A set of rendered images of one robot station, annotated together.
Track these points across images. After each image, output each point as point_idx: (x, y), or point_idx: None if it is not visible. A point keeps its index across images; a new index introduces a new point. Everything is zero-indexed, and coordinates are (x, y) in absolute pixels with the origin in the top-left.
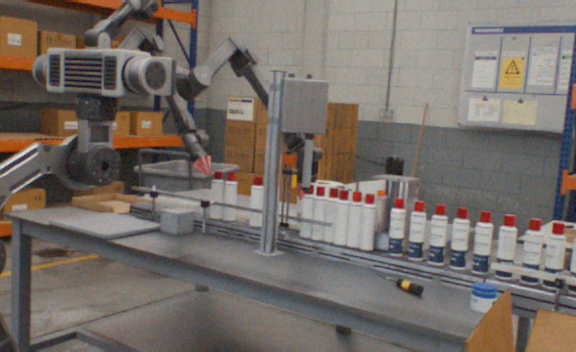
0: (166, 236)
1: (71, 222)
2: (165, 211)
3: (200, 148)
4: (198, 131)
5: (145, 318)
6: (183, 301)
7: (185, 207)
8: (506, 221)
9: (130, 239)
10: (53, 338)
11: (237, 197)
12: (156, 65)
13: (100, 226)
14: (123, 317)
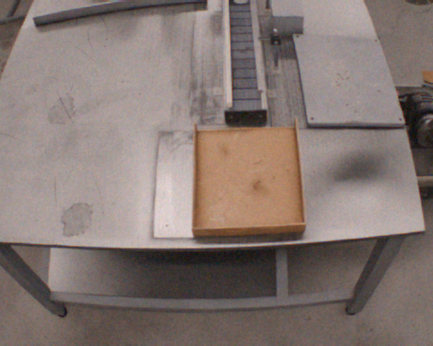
0: (312, 20)
1: (386, 97)
2: (302, 11)
3: None
4: None
5: (188, 271)
6: (98, 281)
7: (142, 118)
8: None
9: (354, 31)
10: (322, 292)
11: None
12: None
13: (366, 65)
14: (207, 294)
